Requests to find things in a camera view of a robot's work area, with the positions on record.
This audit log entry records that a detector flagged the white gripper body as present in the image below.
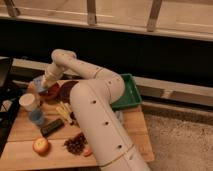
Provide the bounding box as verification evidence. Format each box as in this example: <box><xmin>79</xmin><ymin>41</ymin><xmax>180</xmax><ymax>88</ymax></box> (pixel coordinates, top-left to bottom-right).
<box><xmin>41</xmin><ymin>65</ymin><xmax>60</xmax><ymax>88</ymax></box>

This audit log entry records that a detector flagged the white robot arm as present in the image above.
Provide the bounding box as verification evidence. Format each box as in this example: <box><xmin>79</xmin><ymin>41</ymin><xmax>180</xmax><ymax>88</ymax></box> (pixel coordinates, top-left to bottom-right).
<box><xmin>41</xmin><ymin>49</ymin><xmax>151</xmax><ymax>171</ymax></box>

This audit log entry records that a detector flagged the red bowl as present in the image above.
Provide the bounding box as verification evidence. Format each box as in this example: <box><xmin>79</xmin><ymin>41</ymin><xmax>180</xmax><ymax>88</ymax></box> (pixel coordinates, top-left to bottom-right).
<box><xmin>38</xmin><ymin>83</ymin><xmax>60</xmax><ymax>101</ymax></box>

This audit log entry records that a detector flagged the dark red plate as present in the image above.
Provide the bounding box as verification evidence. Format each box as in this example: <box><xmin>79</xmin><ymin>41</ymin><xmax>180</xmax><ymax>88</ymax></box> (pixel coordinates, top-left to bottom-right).
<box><xmin>58</xmin><ymin>81</ymin><xmax>77</xmax><ymax>103</ymax></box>

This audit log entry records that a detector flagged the yellow banana toy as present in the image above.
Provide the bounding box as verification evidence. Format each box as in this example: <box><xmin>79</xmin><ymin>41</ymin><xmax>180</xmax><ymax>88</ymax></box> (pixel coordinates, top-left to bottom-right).
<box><xmin>56</xmin><ymin>102</ymin><xmax>73</xmax><ymax>125</ymax></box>

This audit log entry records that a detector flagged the blue plastic cup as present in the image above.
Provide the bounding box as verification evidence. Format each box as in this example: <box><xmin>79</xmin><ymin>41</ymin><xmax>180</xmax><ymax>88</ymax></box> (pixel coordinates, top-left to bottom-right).
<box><xmin>28</xmin><ymin>108</ymin><xmax>45</xmax><ymax>126</ymax></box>

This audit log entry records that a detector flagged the black equipment at left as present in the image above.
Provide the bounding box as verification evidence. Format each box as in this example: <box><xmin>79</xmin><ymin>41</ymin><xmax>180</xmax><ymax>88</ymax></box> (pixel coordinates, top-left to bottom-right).
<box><xmin>0</xmin><ymin>57</ymin><xmax>19</xmax><ymax>156</ymax></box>

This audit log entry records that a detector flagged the black rectangular block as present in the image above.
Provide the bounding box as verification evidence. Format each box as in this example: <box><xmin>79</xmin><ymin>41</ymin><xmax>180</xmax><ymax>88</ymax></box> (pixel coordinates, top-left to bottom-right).
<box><xmin>40</xmin><ymin>118</ymin><xmax>64</xmax><ymax>137</ymax></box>

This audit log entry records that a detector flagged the wooden table board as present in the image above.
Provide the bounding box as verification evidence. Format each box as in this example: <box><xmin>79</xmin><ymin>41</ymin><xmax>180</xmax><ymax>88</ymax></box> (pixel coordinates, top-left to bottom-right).
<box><xmin>0</xmin><ymin>79</ymin><xmax>155</xmax><ymax>171</ymax></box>

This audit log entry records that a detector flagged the red yellow apple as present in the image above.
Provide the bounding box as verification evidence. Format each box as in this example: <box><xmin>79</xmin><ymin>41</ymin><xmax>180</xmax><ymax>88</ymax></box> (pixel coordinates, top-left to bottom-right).
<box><xmin>33</xmin><ymin>138</ymin><xmax>49</xmax><ymax>155</ymax></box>

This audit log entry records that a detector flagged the dark grape bunch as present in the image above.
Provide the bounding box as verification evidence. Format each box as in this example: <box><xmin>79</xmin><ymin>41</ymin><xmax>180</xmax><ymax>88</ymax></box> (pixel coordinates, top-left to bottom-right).
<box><xmin>64</xmin><ymin>133</ymin><xmax>87</xmax><ymax>155</ymax></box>

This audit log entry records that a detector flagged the green plastic tray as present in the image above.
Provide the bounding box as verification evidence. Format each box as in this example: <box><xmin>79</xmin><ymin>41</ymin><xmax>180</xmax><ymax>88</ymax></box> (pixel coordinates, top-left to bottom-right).
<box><xmin>111</xmin><ymin>74</ymin><xmax>142</xmax><ymax>110</ymax></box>

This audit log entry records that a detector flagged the small orange carrot toy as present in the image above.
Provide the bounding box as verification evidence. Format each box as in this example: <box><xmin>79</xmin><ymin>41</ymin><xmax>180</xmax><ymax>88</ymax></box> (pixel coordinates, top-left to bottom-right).
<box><xmin>83</xmin><ymin>148</ymin><xmax>93</xmax><ymax>157</ymax></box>

